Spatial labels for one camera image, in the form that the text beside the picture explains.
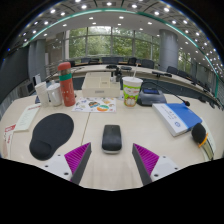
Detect black mouse pad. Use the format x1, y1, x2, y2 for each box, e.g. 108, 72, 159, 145
29, 112, 75, 161

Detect white lidded mug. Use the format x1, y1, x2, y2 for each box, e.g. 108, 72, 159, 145
46, 82, 64, 107

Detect colourful sticker sheet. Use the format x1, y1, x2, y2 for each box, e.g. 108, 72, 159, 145
71, 96, 117, 113

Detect black computer mouse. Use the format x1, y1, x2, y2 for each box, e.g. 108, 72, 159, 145
101, 124, 123, 155

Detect red thermos bottle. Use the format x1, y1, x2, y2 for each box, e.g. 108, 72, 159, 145
57, 61, 77, 108

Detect white desk organizer box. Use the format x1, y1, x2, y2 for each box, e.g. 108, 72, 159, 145
81, 72, 121, 99

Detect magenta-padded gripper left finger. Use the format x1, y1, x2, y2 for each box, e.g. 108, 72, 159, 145
43, 142, 93, 186

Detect long curved conference table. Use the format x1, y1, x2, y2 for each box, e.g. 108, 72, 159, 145
49, 63, 221, 108

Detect white sheet with red header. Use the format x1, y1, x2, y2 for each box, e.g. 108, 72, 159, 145
13, 103, 42, 132

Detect white paper cup stack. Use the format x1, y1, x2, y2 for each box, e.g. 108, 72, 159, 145
34, 81, 50, 108

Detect dark office chairs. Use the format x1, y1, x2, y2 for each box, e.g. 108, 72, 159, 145
66, 55, 223, 108

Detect blue and white book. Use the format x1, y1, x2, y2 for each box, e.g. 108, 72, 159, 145
152, 102, 203, 138

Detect printed paper cup with straw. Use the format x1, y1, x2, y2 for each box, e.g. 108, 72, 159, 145
121, 64, 144, 108

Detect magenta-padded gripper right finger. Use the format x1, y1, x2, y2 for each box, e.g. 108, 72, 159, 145
131, 142, 183, 187

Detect red and white leaflet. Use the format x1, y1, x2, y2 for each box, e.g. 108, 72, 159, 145
2, 123, 17, 158

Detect round ceiling lights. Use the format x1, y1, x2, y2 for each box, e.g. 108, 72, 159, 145
19, 0, 224, 78

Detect small white standing board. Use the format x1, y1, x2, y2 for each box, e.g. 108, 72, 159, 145
31, 73, 43, 86

